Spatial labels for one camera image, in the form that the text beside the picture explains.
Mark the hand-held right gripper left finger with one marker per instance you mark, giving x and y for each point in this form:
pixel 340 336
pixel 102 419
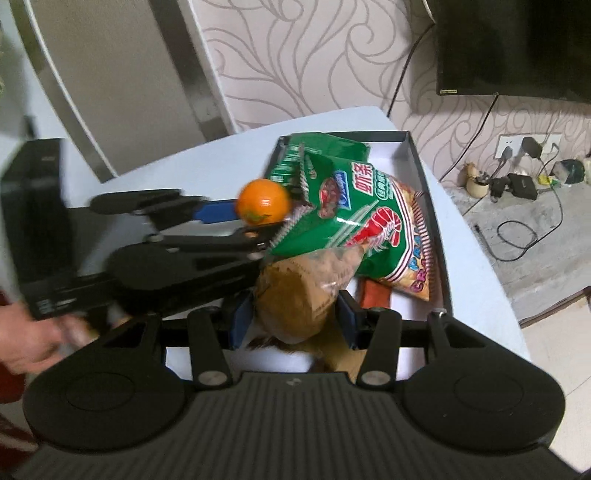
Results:
pixel 244 318

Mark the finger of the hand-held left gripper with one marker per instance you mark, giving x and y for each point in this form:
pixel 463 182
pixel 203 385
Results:
pixel 207 240
pixel 217 212

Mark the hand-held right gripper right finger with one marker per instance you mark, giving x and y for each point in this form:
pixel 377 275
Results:
pixel 347 321

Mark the long orange snack packet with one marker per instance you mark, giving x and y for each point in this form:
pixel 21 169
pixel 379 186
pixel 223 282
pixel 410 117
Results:
pixel 375 293

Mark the orange tangerine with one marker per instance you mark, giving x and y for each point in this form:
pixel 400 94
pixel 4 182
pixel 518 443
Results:
pixel 263 201

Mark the clear-wrapped brown pastry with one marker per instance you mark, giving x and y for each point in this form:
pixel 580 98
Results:
pixel 295 295

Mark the green prawn cracker bag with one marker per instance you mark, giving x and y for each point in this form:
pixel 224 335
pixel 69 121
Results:
pixel 369 221

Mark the plain green snack bag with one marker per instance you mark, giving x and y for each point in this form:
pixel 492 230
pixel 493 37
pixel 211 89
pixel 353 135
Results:
pixel 332 147

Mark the black box with white inside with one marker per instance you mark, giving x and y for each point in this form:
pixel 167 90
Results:
pixel 392 157

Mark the person's left forearm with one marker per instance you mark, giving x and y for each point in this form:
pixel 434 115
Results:
pixel 9 390

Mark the person's left hand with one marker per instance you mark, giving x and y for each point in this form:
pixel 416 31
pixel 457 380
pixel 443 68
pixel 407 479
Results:
pixel 27 337

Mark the beige ceramic pot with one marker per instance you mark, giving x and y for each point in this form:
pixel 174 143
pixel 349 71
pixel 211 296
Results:
pixel 475 187

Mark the grey stone ledge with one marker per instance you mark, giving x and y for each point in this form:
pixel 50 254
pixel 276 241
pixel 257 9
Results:
pixel 531 277

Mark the small black adapter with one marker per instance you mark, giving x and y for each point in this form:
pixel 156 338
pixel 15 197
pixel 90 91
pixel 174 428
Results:
pixel 498 188

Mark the black set-top box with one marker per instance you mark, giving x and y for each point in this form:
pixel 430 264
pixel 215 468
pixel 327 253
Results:
pixel 523 187

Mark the yellow-green small item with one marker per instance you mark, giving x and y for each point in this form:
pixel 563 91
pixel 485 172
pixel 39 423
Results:
pixel 545 180

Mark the black plug-in charger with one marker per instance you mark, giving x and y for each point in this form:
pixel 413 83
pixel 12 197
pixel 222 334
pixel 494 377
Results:
pixel 532 147

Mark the dark green round device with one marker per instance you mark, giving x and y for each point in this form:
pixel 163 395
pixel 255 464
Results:
pixel 570 171

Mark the grey metal frame strip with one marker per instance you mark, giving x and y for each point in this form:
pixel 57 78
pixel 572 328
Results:
pixel 194 69
pixel 60 83

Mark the white wall outlet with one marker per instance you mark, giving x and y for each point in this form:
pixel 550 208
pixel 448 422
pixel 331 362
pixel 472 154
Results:
pixel 517 141

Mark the black wall television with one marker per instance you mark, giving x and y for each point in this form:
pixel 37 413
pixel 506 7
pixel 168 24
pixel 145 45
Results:
pixel 508 46

